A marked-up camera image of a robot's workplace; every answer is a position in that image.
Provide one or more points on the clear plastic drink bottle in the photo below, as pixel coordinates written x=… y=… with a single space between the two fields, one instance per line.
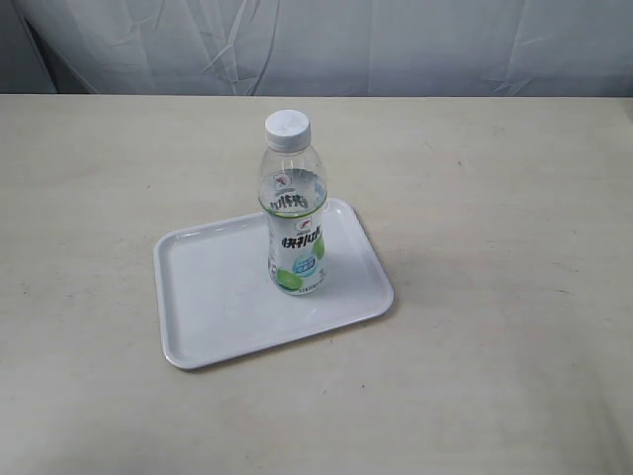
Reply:
x=292 y=193

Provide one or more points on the white rectangular plastic tray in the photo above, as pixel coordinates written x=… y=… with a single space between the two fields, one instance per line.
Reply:
x=217 y=302

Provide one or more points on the white wrinkled backdrop cloth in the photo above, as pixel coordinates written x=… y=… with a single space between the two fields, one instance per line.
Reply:
x=318 y=48

